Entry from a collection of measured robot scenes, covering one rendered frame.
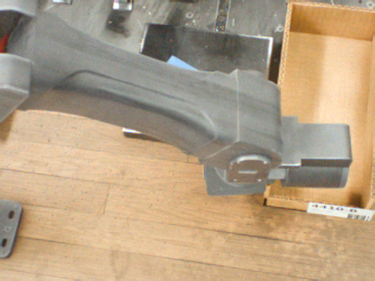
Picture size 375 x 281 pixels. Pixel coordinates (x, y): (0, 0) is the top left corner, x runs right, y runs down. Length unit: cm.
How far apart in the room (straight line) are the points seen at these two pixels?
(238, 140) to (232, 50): 38
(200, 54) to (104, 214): 24
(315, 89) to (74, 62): 48
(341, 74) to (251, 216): 22
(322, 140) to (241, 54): 30
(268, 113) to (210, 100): 6
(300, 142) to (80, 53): 24
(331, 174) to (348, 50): 32
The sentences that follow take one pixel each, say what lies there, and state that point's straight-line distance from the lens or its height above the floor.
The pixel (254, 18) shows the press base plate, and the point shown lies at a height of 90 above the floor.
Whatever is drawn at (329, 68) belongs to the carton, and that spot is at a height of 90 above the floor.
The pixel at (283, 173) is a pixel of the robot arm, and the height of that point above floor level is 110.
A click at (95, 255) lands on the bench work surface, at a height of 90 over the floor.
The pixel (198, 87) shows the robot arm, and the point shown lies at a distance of 59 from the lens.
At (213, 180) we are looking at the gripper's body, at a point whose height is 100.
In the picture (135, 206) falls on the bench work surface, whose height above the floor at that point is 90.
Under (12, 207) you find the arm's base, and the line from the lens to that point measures 91.
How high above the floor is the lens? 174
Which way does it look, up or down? 66 degrees down
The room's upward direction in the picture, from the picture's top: 5 degrees counter-clockwise
